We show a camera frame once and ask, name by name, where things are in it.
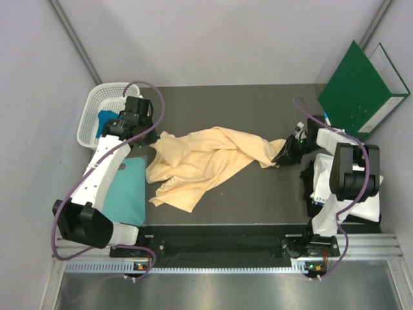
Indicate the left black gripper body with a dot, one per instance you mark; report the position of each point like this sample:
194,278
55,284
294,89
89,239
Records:
147,138

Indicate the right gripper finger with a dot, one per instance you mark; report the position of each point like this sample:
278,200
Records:
285,151
285,161

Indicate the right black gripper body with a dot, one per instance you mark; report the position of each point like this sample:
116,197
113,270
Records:
298,148

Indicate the peach yellow t shirt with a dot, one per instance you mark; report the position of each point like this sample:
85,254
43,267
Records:
189,166

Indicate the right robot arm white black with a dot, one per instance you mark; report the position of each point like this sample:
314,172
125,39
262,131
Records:
354,176

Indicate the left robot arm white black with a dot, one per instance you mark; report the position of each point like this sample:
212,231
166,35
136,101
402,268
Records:
79,218

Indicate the blue crumpled t shirt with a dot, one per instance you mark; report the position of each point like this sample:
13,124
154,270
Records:
104,116

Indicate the white plastic basket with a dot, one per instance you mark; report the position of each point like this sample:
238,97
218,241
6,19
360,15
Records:
106,96

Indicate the white blue marker pen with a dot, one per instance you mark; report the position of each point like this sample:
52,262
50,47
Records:
327,120

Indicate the white folded t shirt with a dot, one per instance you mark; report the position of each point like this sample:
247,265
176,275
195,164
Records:
320,191

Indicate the teal cutting board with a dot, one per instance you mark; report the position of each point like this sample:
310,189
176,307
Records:
125,201

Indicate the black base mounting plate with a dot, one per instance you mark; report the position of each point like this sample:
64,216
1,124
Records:
295,238

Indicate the green ring binder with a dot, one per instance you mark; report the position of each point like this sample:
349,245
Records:
363,91

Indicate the aluminium frame rail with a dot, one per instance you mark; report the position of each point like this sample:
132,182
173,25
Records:
354,247

